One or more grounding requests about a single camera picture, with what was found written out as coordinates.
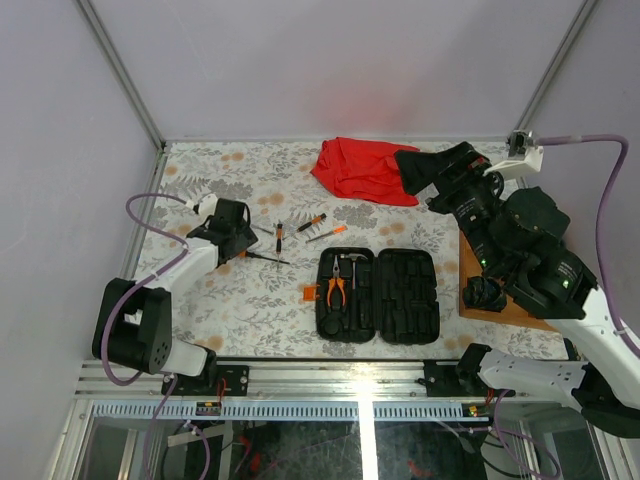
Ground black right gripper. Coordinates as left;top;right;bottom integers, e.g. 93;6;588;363
391;141;504;272

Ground thin black screwdriver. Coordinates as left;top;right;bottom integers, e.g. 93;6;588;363
238;250;291;265

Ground chrome claw hammer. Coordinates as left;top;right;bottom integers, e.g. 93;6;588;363
339;253;367;291

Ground orange handled pliers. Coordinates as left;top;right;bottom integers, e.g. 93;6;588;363
326;256;346;310

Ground black plastic tool case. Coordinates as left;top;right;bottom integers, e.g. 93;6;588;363
315;247;440;345

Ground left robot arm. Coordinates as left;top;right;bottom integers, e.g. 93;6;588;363
92;194;258;395

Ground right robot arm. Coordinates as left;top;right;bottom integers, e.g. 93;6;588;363
394;142;639;439

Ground black orange large screwdriver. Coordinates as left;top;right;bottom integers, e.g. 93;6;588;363
251;224;275;236

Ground red cloth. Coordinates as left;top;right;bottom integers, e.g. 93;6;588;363
311;137;418;207

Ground floral patterned table mat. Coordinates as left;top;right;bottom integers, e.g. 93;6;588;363
137;142;567;360

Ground small orange black screwdriver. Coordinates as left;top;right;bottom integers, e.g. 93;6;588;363
295;213;327;234

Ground orange case latch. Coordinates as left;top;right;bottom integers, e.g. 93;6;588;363
302;284;320;302

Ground orange wooden divided tray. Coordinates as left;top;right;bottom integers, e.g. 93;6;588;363
458;232;557;333

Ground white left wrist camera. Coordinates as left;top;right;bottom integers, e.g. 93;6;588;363
185;193;218;217

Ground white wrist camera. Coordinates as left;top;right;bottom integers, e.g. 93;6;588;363
185;193;218;217
484;130;544;180

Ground orange handled precision screwdriver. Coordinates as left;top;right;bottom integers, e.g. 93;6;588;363
275;222;284;272

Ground orange handled small saw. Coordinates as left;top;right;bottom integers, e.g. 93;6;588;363
305;225;348;244

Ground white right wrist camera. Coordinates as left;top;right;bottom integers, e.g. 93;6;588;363
484;130;544;180

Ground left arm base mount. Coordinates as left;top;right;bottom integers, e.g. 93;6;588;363
171;364;250;399

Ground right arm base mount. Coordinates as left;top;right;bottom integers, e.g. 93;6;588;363
415;360;490;398

